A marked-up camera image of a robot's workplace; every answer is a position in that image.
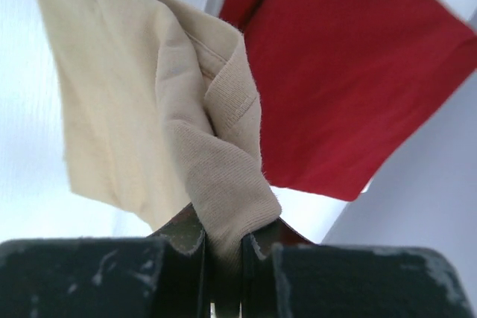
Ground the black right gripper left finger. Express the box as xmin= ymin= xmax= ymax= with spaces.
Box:
xmin=149 ymin=204 xmax=209 ymax=317

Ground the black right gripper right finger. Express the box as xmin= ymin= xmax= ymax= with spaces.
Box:
xmin=241 ymin=219 xmax=311 ymax=318

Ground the beige t-shirt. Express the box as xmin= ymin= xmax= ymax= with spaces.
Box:
xmin=37 ymin=0 xmax=281 ymax=265

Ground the folded white t-shirt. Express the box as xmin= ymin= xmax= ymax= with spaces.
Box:
xmin=270 ymin=178 xmax=377 ymax=247

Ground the folded red t-shirt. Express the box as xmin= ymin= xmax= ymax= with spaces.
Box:
xmin=220 ymin=0 xmax=476 ymax=201

